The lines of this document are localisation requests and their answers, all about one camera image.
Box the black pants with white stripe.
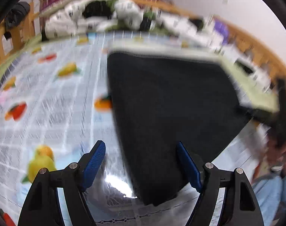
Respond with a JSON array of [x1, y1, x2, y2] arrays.
[[107, 39, 278, 206]]

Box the person's hand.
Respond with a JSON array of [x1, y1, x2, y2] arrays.
[[266, 131, 286, 176]]

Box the fruit print plastic tablecloth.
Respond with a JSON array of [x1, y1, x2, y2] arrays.
[[0, 31, 271, 226]]

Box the purple plush toy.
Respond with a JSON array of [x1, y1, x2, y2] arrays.
[[214, 19, 229, 44]]

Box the white floral quilt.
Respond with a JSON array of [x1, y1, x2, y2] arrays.
[[42, 0, 224, 50]]

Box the dark jacket on bedpost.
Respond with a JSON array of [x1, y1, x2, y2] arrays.
[[4, 2, 31, 40]]

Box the wooden bed frame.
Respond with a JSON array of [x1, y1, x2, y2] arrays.
[[0, 0, 286, 82]]

